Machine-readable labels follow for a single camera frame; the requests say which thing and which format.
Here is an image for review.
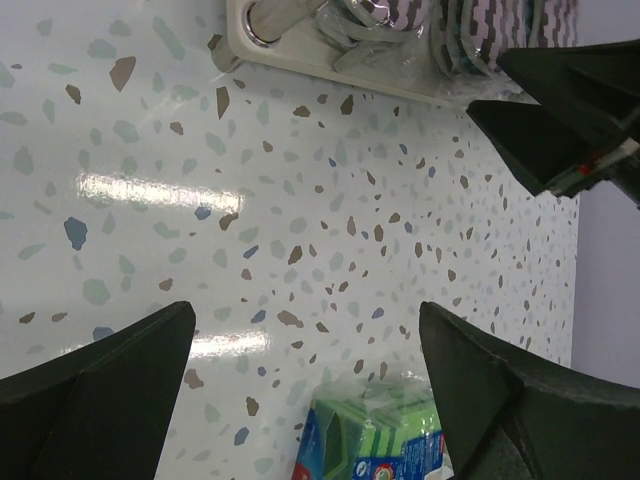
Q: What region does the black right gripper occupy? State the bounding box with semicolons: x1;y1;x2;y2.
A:
467;40;639;208

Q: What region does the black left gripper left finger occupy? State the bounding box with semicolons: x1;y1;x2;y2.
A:
1;301;196;479

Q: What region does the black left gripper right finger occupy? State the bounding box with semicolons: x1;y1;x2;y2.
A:
419;302;639;479

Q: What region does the purple wavy sponge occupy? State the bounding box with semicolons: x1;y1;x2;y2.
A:
430;0;579;105

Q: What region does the green sponge pack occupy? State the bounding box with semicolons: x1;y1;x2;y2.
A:
292;377;454;480

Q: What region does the cream two-tier wooden shelf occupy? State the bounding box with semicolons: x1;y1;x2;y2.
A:
209;1;477;109

